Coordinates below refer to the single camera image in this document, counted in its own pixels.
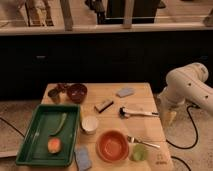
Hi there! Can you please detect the dark red toy item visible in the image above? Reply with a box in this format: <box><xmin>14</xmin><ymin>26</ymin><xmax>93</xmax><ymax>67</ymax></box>
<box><xmin>57</xmin><ymin>83</ymin><xmax>69</xmax><ymax>93</ymax></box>

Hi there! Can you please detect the green cup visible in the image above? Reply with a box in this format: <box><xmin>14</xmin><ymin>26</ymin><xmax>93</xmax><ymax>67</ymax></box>
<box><xmin>131</xmin><ymin>144</ymin><xmax>148</xmax><ymax>162</ymax></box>

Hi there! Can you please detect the orange peach fruit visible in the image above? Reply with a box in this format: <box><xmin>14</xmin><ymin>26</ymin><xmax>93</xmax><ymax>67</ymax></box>
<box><xmin>47</xmin><ymin>138</ymin><xmax>61</xmax><ymax>154</ymax></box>

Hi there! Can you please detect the black office chair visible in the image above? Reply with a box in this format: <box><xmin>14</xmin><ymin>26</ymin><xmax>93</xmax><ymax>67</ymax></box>
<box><xmin>85</xmin><ymin>0</ymin><xmax>166</xmax><ymax>25</ymax></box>

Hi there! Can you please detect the wooden block eraser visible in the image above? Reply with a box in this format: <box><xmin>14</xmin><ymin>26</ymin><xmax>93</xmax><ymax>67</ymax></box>
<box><xmin>94</xmin><ymin>99</ymin><xmax>114</xmax><ymax>113</ymax></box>

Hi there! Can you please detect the silver fork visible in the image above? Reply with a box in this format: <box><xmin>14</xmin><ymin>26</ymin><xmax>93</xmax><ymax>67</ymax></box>
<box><xmin>127</xmin><ymin>135</ymin><xmax>160</xmax><ymax>149</ymax></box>

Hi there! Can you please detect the dark maroon bowl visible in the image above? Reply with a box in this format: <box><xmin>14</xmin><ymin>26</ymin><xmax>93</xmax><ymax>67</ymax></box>
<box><xmin>67</xmin><ymin>83</ymin><xmax>87</xmax><ymax>104</ymax></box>

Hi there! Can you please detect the green plastic tray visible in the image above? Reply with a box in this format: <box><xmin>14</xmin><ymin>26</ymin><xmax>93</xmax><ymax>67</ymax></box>
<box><xmin>16</xmin><ymin>104</ymin><xmax>80</xmax><ymax>167</ymax></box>

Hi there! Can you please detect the black cable on floor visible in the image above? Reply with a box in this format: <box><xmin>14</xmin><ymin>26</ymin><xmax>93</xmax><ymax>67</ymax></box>
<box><xmin>165</xmin><ymin>105</ymin><xmax>200</xmax><ymax>150</ymax></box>

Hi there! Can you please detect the white cup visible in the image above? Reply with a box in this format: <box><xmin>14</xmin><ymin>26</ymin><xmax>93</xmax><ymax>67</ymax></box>
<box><xmin>82</xmin><ymin>116</ymin><xmax>99</xmax><ymax>134</ymax></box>

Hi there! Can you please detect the orange red bowl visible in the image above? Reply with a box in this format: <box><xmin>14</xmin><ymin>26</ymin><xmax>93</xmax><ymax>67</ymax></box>
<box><xmin>96</xmin><ymin>130</ymin><xmax>129</xmax><ymax>163</ymax></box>

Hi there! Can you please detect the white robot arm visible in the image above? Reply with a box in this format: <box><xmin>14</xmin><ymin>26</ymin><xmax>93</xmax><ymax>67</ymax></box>
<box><xmin>158</xmin><ymin>63</ymin><xmax>213</xmax><ymax>127</ymax></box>

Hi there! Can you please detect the blue sponge near tray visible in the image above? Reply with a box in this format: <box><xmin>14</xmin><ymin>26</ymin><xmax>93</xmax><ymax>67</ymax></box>
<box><xmin>75</xmin><ymin>146</ymin><xmax>92</xmax><ymax>171</ymax></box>

